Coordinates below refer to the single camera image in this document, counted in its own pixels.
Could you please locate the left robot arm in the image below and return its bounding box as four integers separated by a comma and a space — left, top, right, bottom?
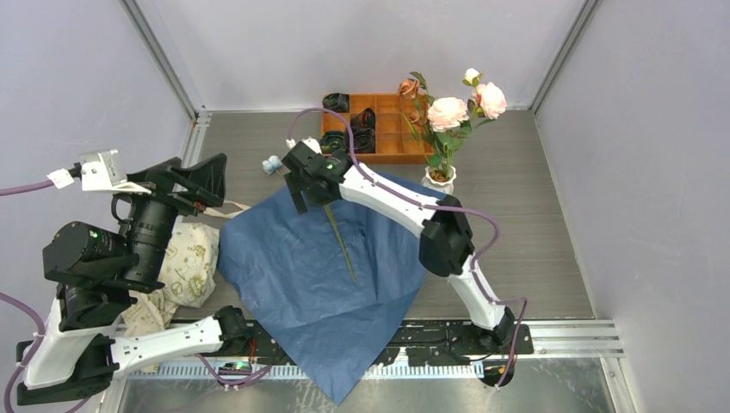
5, 150, 251, 407

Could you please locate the dark rolled fabric top-left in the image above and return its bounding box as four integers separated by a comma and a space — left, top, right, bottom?
322, 92, 350, 114

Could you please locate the dark rolled fabric middle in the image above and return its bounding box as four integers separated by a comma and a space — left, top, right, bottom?
350, 108, 376, 130

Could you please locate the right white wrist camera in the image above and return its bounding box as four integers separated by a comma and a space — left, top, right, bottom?
285, 137, 322, 154

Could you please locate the floral patterned cloth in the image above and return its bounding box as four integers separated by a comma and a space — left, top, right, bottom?
122, 222, 220, 336

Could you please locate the dark rolled fabric large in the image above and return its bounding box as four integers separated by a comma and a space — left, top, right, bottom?
344, 128, 376, 153

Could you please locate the dark rolled fabric bottom-left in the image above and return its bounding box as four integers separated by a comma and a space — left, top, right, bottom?
319, 130, 349, 154

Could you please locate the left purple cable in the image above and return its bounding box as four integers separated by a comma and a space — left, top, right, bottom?
0, 179, 275, 413

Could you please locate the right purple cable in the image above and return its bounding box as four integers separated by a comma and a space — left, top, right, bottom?
285, 108, 529, 389

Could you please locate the orange rose flower stem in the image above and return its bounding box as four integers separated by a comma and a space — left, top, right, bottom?
397, 71, 442, 180

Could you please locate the white ribbed vase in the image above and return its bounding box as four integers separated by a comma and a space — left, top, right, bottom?
421, 166, 457, 195

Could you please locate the purple cable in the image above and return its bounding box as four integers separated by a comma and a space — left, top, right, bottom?
0, 179, 275, 413
285, 108, 529, 389

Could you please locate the orange compartment tray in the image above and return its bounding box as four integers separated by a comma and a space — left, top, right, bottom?
319, 93, 430, 164

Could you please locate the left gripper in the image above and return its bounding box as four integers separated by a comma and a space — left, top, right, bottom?
118, 151, 230, 286

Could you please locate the light blue flower stem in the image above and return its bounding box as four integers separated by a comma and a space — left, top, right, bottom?
262, 155, 357, 282

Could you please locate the blue paper flower bouquet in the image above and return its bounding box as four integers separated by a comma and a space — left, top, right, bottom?
217, 188, 427, 404

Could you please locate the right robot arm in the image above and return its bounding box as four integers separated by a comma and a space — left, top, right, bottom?
282, 139, 517, 354

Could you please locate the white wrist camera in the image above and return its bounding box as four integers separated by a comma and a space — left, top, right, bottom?
285, 137, 322, 154
46, 149, 152, 194

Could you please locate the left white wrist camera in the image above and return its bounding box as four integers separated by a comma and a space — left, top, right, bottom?
46, 149, 152, 194

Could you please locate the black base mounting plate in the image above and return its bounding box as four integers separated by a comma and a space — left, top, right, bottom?
212, 320, 510, 367

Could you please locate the beige ribbon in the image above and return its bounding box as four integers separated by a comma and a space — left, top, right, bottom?
203, 200, 251, 219

